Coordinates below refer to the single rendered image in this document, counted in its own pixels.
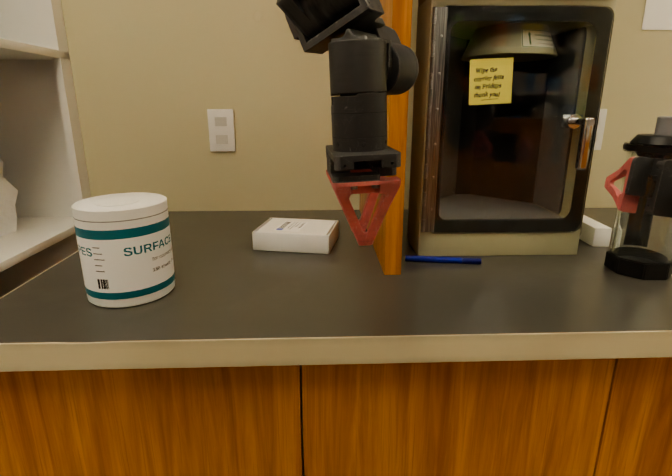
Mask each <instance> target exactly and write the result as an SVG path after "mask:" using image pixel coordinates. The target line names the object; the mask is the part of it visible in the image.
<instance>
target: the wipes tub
mask: <svg viewBox="0 0 672 476"><path fill-rule="evenodd" d="M71 207H72V213H73V219H74V227H75V232H76V238H77V244H78V249H79V255H80V261H81V267H82V272H83V278H84V284H85V289H86V293H87V298H88V301H89V302H91V303H92V304H94V305H97V306H100V307H106V308H124V307H132V306H138V305H142V304H146V303H149V302H152V301H155V300H157V299H160V298H162V297H163V296H165V295H167V294H168V293H169V292H170V291H171V290H172V289H173V288H174V287H175V272H174V262H173V252H172V242H171V232H170V222H169V214H168V205H167V197H165V196H163V195H161V194H156V193H146V192H131V193H116V194H107V195H100V196H95V197H90V198H86V199H83V200H80V201H77V202H76V203H74V204H73V205H72V206H71Z"/></svg>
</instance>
